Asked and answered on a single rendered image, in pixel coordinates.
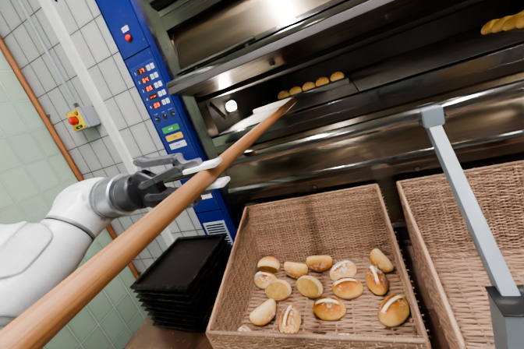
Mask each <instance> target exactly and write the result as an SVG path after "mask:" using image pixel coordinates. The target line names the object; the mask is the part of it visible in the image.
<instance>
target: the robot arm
mask: <svg viewBox="0 0 524 349"><path fill-rule="evenodd" d="M222 161H223V160H222V158H221V157H219V158H216V159H213V160H208V161H204V162H203V161H202V159H201V158H196V159H192V160H185V159H184V158H183V155H182V153H174V154H169V155H164V156H159V157H146V156H142V157H140V158H138V159H136V160H134V161H133V164H134V165H135V166H137V171H136V172H135V174H117V175H114V176H110V177H107V178H91V179H87V180H84V181H81V182H77V183H76V184H73V185H71V186H69V187H67V188H66V189H64V190H63V191H62V192H60V193H59V194H58V196H57V197H56V198H55V201H54V202H53V205H52V208H51V210H50V212H49V213H48V214H47V216H46V217H45V218H44V219H43V220H42V221H41V222H40V223H39V224H38V223H35V224H32V223H28V222H26V221H23V222H20V223H17V224H0V327H6V326H7V325H9V324H10V323H11V322H12V321H13V320H14V319H16V318H17V317H18V316H20V315H21V314H22V313H23V312H25V311H26V310H27V309H28V308H29V307H30V306H32V305H33V304H34V303H36V302H37V301H38V300H40V299H41V298H42V297H44V296H45V295H46V294H47V293H48V292H49V291H51V290H52V289H53V288H54V287H56V286H57V285H58V284H60V283H61V282H62V281H64V279H65V278H67V277H68V276H69V275H71V274H72V273H73V272H75V270H76V268H77V267H78V266H79V265H80V263H81V261H82V260H83V258H84V256H85V255H86V253H87V250H88V249H89V247H90V246H91V244H92V243H93V241H94V240H95V238H96V237H97V236H98V235H99V234H100V233H101V232H102V231H103V230H104V229H105V228H106V227H107V226H108V225H109V224H110V223H111V222H112V221H113V220H114V219H115V218H116V217H121V216H125V215H130V214H132V213H133V212H135V211H136V210H141V209H144V208H148V207H150V208H155V207H156V206H157V205H158V204H159V203H161V202H162V201H163V200H164V199H166V198H167V197H169V196H170V195H171V194H172V193H173V192H174V191H176V190H177V189H178V188H180V187H176V188H173V187H171V186H169V187H166V186H165V184H164V182H163V180H164V179H166V178H169V177H171V176H173V175H175V174H178V173H180V172H181V171H182V173H183V174H184V175H187V174H191V173H194V172H198V171H203V170H207V169H210V168H213V167H217V166H218V165H219V164H220V163H221V162H222ZM166 164H175V166H174V167H171V168H169V169H168V170H166V171H163V172H161V173H159V174H155V173H153V172H151V171H148V170H146V168H148V167H156V166H161V165H166ZM229 181H230V177H229V176H228V177H223V178H217V179H216V180H215V181H214V182H213V183H212V184H211V185H210V186H209V187H208V188H207V189H206V190H205V191H203V192H202V193H201V194H200V195H199V196H198V197H197V198H196V199H195V200H194V201H193V202H192V203H191V204H190V205H189V206H188V207H187V208H186V209H189V208H192V207H195V205H196V204H198V202H199V201H201V200H202V197H201V196H204V195H208V194H210V193H211V192H212V191H213V190H214V189H217V188H221V187H224V186H225V185H226V184H227V183H228V182H229Z"/></svg>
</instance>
